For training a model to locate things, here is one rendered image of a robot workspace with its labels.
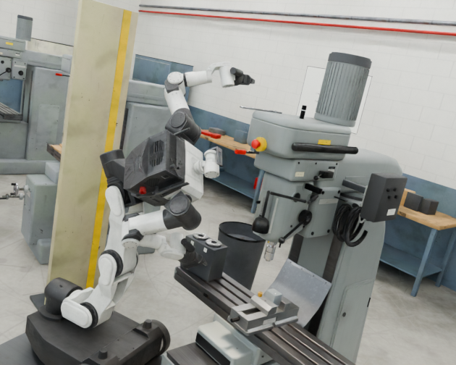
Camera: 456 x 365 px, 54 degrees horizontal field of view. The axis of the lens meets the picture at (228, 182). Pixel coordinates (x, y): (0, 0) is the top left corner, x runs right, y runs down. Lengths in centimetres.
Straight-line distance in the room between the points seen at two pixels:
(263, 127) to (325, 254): 87
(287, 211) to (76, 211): 194
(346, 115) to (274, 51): 594
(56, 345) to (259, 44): 674
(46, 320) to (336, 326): 155
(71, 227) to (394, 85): 471
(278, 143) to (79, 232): 214
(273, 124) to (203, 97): 748
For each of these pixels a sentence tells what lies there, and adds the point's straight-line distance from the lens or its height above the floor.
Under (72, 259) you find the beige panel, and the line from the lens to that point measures 371.
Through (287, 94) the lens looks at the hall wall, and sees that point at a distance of 771.
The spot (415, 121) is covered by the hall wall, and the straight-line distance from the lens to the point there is 645.
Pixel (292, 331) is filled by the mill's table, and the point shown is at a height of 92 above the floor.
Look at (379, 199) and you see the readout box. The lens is 208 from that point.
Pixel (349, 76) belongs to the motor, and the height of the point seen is 211.
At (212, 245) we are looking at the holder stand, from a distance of 246.
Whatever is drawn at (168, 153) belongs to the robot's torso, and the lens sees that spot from 188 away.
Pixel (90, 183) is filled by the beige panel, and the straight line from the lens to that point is 351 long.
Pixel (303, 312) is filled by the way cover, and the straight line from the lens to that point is 248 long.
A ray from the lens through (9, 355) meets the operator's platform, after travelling 274.
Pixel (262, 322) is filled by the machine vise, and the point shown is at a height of 95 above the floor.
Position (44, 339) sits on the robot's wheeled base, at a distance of 256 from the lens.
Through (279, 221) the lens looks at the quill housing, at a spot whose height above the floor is 143.
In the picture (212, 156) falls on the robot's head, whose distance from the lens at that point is 197.
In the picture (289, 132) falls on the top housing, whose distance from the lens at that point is 185.
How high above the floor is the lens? 202
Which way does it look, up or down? 13 degrees down
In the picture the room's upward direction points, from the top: 12 degrees clockwise
